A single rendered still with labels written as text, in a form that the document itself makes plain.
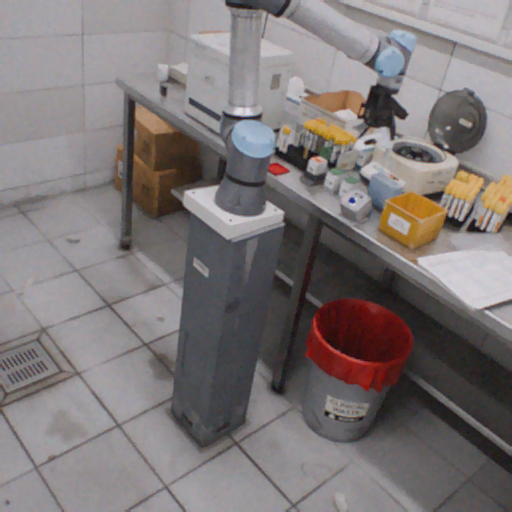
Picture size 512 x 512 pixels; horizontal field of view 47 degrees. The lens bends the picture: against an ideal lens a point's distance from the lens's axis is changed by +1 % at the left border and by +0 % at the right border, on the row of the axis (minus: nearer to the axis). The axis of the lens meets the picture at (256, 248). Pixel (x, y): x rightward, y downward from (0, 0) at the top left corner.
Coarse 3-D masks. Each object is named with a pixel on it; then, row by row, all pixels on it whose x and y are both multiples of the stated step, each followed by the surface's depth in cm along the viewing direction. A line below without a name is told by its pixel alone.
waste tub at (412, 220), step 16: (384, 208) 174; (400, 208) 169; (416, 208) 181; (432, 208) 176; (384, 224) 175; (400, 224) 171; (416, 224) 167; (432, 224) 171; (400, 240) 173; (416, 240) 169; (432, 240) 176
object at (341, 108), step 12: (312, 96) 228; (324, 96) 233; (336, 96) 238; (348, 96) 242; (360, 96) 238; (300, 108) 226; (312, 108) 221; (324, 108) 236; (336, 108) 241; (348, 108) 243; (300, 120) 227; (336, 120) 214; (348, 120) 211; (360, 120) 215; (372, 132) 225
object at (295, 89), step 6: (294, 78) 253; (294, 84) 252; (300, 84) 250; (288, 90) 255; (294, 90) 253; (300, 90) 250; (288, 96) 249; (294, 96) 251; (300, 96) 253; (288, 102) 249; (294, 102) 247; (300, 102) 246; (288, 108) 250; (294, 108) 248; (294, 114) 249
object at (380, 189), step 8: (376, 176) 186; (384, 176) 186; (376, 184) 186; (384, 184) 184; (392, 184) 182; (400, 184) 183; (368, 192) 190; (376, 192) 187; (384, 192) 184; (392, 192) 182; (400, 192) 184; (376, 200) 188; (384, 200) 185; (376, 208) 187
